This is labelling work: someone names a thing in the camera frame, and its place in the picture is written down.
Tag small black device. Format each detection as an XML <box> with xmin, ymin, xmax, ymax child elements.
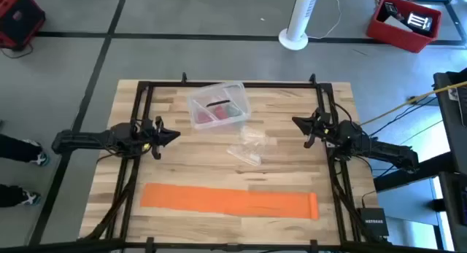
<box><xmin>382</xmin><ymin>1</ymin><xmax>399</xmax><ymax>17</ymax></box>

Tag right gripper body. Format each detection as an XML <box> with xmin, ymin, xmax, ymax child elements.
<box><xmin>303</xmin><ymin>109</ymin><xmax>344</xmax><ymax>150</ymax></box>

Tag black network switch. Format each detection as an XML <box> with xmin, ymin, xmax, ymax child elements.
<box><xmin>356</xmin><ymin>207</ymin><xmax>390</xmax><ymax>238</ymax></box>

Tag black metal table frame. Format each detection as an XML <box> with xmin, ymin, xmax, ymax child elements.
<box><xmin>0</xmin><ymin>72</ymin><xmax>467</xmax><ymax>253</ymax></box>

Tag green bandage roll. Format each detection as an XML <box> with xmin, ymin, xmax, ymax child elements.
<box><xmin>225</xmin><ymin>104</ymin><xmax>244</xmax><ymax>119</ymax></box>

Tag white fan cable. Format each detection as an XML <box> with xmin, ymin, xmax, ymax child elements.
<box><xmin>308</xmin><ymin>0</ymin><xmax>343</xmax><ymax>40</ymax></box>

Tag black cable bundle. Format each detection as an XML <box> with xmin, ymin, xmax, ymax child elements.
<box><xmin>328</xmin><ymin>157</ymin><xmax>373</xmax><ymax>243</ymax></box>
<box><xmin>85</xmin><ymin>157</ymin><xmax>142</xmax><ymax>241</ymax></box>

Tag black floor cable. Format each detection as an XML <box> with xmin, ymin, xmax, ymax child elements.
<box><xmin>0</xmin><ymin>43</ymin><xmax>34</xmax><ymax>60</ymax></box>

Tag clear plastic zip bag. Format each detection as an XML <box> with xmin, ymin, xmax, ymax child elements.
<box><xmin>225</xmin><ymin>125</ymin><xmax>271</xmax><ymax>167</ymax></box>

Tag black device with white stripes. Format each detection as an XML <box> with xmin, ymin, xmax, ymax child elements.
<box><xmin>405</xmin><ymin>11</ymin><xmax>434</xmax><ymax>37</ymax></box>

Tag red and black crate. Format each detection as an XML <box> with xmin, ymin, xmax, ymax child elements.
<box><xmin>0</xmin><ymin>0</ymin><xmax>47</xmax><ymax>50</ymax></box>

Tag clear plastic storage bin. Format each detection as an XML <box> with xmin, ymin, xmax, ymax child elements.
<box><xmin>186</xmin><ymin>80</ymin><xmax>252</xmax><ymax>131</ymax></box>

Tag black desk crossbar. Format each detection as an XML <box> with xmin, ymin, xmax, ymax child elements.
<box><xmin>374</xmin><ymin>150</ymin><xmax>457</xmax><ymax>192</ymax></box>

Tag black bin handle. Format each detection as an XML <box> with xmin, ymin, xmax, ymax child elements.
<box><xmin>206</xmin><ymin>98</ymin><xmax>231</xmax><ymax>108</ymax></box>

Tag white tower fan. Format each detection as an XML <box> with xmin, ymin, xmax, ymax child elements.
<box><xmin>279</xmin><ymin>0</ymin><xmax>322</xmax><ymax>52</ymax></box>

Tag grey flat sheet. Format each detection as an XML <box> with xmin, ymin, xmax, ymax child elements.
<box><xmin>382</xmin><ymin>15</ymin><xmax>413</xmax><ymax>32</ymax></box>

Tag red bandage roll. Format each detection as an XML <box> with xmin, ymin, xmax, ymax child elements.
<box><xmin>212</xmin><ymin>105</ymin><xmax>229</xmax><ymax>121</ymax></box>

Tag person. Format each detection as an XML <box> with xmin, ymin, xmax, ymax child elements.
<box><xmin>0</xmin><ymin>134</ymin><xmax>51</xmax><ymax>209</ymax></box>

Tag yellow cable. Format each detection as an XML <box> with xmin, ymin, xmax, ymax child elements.
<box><xmin>360</xmin><ymin>81</ymin><xmax>467</xmax><ymax>127</ymax></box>

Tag red plastic crate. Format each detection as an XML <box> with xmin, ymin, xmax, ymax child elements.
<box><xmin>366</xmin><ymin>0</ymin><xmax>443</xmax><ymax>54</ymax></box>

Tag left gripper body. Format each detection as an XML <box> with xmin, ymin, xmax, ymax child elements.
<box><xmin>140</xmin><ymin>115</ymin><xmax>164</xmax><ymax>160</ymax></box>

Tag orange elastic bandage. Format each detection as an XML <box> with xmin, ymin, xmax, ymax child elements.
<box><xmin>140</xmin><ymin>182</ymin><xmax>320</xmax><ymax>221</ymax></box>

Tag blue cable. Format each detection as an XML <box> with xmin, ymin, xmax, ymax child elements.
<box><xmin>368</xmin><ymin>96</ymin><xmax>439</xmax><ymax>137</ymax></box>

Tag black desk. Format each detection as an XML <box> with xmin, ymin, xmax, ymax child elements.
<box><xmin>433</xmin><ymin>69</ymin><xmax>467</xmax><ymax>174</ymax></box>
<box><xmin>439</xmin><ymin>171</ymin><xmax>467</xmax><ymax>252</ymax></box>

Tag pink bandage roll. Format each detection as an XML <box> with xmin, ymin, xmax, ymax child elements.
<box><xmin>195</xmin><ymin>109</ymin><xmax>212</xmax><ymax>125</ymax></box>

